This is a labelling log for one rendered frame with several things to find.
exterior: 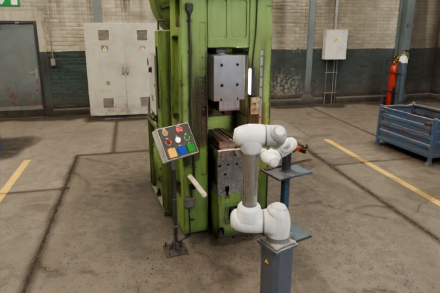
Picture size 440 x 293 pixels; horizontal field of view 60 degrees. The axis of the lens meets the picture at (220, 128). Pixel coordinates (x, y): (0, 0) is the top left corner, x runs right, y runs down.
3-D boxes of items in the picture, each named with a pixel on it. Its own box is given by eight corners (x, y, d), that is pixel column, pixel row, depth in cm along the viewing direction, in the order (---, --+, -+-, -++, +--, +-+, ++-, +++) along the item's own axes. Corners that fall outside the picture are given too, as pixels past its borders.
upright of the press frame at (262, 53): (267, 219, 410) (275, -6, 350) (245, 224, 401) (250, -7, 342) (250, 202, 450) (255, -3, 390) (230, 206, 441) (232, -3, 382)
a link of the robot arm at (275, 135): (285, 129, 241) (263, 129, 242) (289, 120, 224) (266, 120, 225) (285, 150, 237) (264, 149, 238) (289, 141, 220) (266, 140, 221)
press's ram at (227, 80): (253, 99, 353) (253, 55, 342) (213, 101, 340) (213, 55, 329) (235, 91, 391) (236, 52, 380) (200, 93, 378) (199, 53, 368)
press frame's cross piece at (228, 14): (249, 47, 354) (250, -7, 342) (207, 48, 340) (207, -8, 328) (231, 45, 394) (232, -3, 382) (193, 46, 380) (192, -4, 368)
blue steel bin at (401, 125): (468, 159, 594) (476, 115, 575) (428, 165, 569) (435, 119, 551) (408, 139, 703) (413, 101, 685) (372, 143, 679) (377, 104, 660)
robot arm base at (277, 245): (300, 242, 257) (301, 234, 256) (276, 252, 246) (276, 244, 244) (282, 230, 272) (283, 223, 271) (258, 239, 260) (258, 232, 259)
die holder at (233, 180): (254, 190, 371) (255, 146, 359) (217, 195, 358) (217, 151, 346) (232, 170, 421) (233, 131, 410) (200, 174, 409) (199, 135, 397)
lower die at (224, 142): (238, 146, 360) (239, 137, 358) (219, 148, 353) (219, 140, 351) (222, 135, 398) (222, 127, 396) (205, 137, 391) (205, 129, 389)
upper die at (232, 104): (239, 110, 351) (239, 99, 348) (219, 111, 344) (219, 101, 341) (223, 101, 389) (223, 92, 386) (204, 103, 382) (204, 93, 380)
